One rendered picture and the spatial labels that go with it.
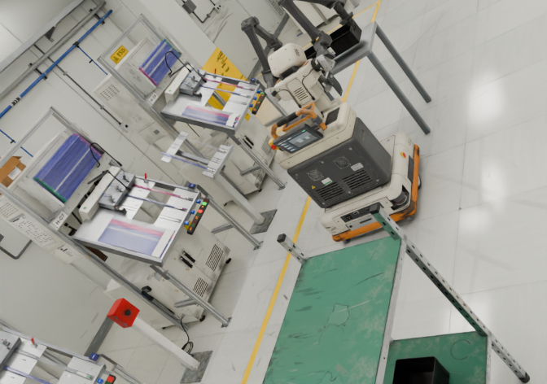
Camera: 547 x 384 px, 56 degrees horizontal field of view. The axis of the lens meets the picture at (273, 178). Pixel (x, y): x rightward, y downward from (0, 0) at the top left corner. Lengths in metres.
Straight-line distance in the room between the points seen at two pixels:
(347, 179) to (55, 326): 3.30
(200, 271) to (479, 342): 2.63
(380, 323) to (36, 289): 4.22
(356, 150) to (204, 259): 1.80
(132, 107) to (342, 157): 2.40
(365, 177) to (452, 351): 1.36
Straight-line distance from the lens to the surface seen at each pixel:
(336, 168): 3.20
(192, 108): 4.79
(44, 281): 5.45
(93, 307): 5.62
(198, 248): 4.32
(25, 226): 4.22
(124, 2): 6.85
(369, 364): 1.54
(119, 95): 4.92
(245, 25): 3.55
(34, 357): 3.54
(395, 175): 3.30
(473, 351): 2.18
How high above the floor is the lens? 2.03
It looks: 24 degrees down
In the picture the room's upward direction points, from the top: 44 degrees counter-clockwise
